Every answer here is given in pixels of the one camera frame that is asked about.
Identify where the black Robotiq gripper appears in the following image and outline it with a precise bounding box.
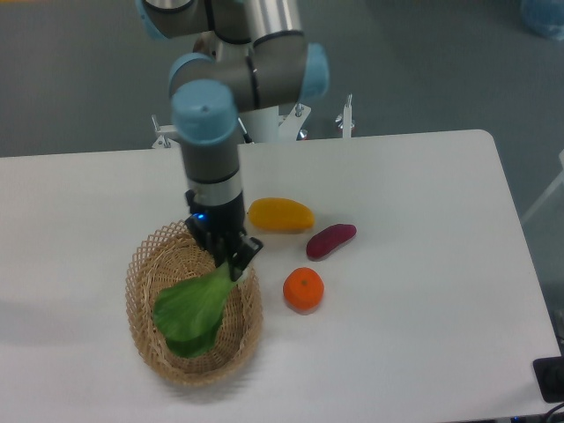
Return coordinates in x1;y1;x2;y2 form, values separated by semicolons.
184;189;263;282

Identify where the green bok choy vegetable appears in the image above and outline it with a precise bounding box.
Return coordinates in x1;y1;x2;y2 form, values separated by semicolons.
152;263;249;359

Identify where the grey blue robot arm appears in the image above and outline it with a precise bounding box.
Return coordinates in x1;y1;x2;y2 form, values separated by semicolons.
136;1;330;281

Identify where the woven wicker basket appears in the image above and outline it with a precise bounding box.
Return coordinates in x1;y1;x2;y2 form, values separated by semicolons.
125;221;263;386

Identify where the yellow mango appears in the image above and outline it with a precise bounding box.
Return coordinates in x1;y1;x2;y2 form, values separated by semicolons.
248;197;315;232

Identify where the orange tangerine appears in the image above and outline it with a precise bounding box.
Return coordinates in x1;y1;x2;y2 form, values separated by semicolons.
283;267;325;313

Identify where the purple sweet potato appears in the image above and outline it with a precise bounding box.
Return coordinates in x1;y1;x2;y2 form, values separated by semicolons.
306;224;357;261

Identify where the black box at table edge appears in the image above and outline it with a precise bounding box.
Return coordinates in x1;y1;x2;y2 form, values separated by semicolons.
532;356;563;404

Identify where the blue plastic bag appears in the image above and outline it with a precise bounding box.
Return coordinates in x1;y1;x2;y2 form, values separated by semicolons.
520;0;563;41

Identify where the white frame at right edge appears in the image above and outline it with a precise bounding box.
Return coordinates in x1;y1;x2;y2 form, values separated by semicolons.
520;170;563;226

